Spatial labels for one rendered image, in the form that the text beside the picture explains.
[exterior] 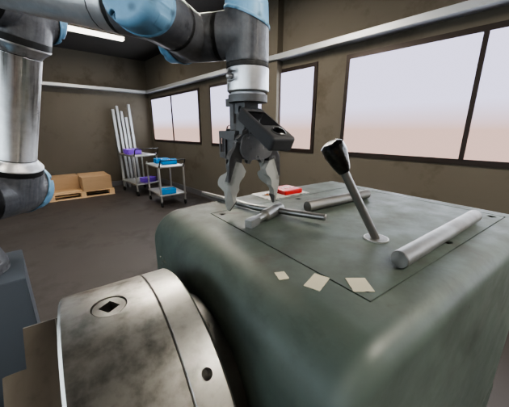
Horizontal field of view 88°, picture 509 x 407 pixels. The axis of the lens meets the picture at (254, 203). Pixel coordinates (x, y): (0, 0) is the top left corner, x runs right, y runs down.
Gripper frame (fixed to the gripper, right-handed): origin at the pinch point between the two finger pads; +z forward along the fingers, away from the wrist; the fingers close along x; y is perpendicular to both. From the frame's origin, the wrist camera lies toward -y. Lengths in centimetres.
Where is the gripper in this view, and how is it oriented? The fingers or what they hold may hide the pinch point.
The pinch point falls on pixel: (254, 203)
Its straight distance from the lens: 52.2
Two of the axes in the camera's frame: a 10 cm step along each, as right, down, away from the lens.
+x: -8.2, 1.6, -5.6
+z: 0.0, 9.6, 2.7
